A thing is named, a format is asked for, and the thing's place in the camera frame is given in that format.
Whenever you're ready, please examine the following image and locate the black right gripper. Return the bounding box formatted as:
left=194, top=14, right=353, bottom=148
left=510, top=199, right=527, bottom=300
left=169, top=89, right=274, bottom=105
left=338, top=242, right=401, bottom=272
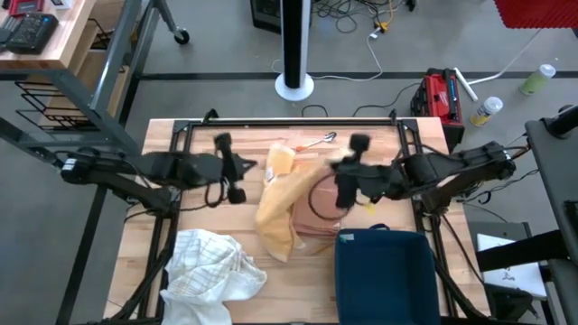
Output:
left=331, top=134, right=403, bottom=210

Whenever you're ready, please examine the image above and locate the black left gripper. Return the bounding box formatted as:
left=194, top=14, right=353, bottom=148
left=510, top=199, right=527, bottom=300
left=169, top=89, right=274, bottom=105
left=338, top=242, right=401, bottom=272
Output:
left=180, top=133, right=258, bottom=205

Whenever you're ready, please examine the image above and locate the pink towel with white stripes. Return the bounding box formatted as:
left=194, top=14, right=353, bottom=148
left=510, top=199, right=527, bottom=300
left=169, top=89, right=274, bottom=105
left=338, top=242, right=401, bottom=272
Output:
left=291, top=178, right=344, bottom=240

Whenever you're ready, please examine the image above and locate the yellow checked towel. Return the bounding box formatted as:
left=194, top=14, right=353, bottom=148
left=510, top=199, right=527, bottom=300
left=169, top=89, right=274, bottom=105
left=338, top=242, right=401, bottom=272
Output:
left=255, top=143, right=344, bottom=264

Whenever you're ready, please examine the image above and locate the white waffle towel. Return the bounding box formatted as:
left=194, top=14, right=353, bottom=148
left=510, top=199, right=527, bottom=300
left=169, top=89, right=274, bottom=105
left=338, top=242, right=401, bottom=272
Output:
left=160, top=227, right=268, bottom=325

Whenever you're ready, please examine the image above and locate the red black tool case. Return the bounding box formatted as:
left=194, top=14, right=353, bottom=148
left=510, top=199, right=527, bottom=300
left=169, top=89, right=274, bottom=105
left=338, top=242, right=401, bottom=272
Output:
left=409, top=67, right=466, bottom=144

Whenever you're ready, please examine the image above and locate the navy fabric storage bin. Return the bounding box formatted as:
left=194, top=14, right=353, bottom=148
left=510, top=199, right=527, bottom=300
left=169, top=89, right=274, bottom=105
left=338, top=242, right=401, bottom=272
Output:
left=333, top=223, right=442, bottom=325

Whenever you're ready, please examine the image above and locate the white plastic tube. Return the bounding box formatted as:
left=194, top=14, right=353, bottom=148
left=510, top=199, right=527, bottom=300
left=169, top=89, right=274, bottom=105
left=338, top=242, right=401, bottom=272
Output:
left=452, top=66, right=479, bottom=103

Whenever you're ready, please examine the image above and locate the yellow white wipes canister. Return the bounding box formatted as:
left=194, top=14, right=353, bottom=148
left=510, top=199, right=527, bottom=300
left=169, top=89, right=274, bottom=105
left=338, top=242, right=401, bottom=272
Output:
left=469, top=96, right=504, bottom=127

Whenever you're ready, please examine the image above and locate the black floor box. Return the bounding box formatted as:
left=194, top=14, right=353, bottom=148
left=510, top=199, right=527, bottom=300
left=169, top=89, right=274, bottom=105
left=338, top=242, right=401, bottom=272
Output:
left=250, top=0, right=284, bottom=35

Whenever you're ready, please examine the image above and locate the white paper sheet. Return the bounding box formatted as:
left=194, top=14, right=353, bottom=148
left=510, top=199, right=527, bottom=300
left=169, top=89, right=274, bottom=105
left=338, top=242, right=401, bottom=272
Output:
left=476, top=232, right=548, bottom=299

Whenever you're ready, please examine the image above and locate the grey equipment cart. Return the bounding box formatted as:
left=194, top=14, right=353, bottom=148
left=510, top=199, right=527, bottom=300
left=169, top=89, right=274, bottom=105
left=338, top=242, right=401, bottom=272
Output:
left=476, top=103, right=578, bottom=325

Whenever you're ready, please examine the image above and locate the green wipes canister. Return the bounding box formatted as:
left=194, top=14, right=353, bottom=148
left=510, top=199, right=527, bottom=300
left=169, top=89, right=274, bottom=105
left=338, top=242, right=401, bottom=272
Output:
left=518, top=63, right=557, bottom=97

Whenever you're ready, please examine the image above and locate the black keypad device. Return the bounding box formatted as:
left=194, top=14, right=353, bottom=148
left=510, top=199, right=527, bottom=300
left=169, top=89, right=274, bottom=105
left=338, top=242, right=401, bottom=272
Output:
left=4, top=12, right=60, bottom=55

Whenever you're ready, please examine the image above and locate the red foam panel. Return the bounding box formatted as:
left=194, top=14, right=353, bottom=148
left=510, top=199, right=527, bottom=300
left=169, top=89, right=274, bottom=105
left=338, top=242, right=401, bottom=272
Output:
left=493, top=0, right=578, bottom=31

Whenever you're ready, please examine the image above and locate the red flat device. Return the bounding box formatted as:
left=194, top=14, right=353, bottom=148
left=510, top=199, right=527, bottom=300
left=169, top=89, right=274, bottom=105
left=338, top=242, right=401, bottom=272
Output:
left=6, top=0, right=46, bottom=17

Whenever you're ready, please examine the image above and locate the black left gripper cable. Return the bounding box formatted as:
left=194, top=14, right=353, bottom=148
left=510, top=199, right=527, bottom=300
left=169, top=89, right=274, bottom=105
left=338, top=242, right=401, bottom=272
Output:
left=204, top=178, right=227, bottom=209

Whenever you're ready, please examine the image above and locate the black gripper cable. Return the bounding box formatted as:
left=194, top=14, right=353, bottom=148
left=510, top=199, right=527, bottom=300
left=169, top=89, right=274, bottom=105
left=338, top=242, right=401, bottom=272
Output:
left=204, top=178, right=227, bottom=209
left=307, top=172, right=349, bottom=222

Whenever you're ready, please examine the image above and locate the metal spoon orange handle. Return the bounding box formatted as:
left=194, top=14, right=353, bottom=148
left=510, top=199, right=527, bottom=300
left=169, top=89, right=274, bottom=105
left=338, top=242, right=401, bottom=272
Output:
left=295, top=131, right=339, bottom=153

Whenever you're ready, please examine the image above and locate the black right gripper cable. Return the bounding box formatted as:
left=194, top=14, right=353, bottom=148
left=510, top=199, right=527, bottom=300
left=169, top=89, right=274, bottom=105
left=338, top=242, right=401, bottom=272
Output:
left=307, top=172, right=349, bottom=222

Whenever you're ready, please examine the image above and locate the black aluminium table frame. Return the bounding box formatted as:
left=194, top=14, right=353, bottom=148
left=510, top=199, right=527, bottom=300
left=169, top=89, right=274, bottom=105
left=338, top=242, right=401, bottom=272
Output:
left=85, top=116, right=498, bottom=325

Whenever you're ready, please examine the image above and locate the short black floor cable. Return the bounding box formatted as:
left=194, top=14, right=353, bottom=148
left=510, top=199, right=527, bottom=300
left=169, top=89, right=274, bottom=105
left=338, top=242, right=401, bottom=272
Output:
left=301, top=104, right=330, bottom=119

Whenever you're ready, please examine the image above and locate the long black floor cable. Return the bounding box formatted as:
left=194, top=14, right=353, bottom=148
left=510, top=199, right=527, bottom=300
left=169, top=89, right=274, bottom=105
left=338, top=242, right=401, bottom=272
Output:
left=351, top=80, right=424, bottom=119

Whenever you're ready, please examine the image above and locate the white power cable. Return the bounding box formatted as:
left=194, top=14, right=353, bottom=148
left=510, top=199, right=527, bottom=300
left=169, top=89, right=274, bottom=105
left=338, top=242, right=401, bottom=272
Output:
left=270, top=26, right=385, bottom=83

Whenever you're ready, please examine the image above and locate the black orange cable bundle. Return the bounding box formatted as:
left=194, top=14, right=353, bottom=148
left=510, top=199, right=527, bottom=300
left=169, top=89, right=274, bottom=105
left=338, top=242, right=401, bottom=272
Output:
left=460, top=144, right=541, bottom=207

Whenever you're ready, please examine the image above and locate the black floor cable tangle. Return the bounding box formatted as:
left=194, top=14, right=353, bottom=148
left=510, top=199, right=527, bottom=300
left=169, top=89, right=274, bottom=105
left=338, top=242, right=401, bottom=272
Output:
left=311, top=0, right=416, bottom=35

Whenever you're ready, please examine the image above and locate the thin white floor cable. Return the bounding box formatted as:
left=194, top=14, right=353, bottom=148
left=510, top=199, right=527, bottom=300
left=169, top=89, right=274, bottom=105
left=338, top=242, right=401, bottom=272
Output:
left=467, top=29, right=543, bottom=87

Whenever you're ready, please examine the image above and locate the black wire rack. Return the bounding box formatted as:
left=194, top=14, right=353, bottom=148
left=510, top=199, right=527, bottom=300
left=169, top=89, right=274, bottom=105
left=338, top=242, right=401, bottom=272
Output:
left=15, top=17, right=127, bottom=132

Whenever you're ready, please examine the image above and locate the wooden workbench grey frame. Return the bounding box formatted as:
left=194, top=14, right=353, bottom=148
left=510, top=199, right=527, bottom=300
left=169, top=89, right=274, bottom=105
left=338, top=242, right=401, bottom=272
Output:
left=0, top=0, right=191, bottom=172

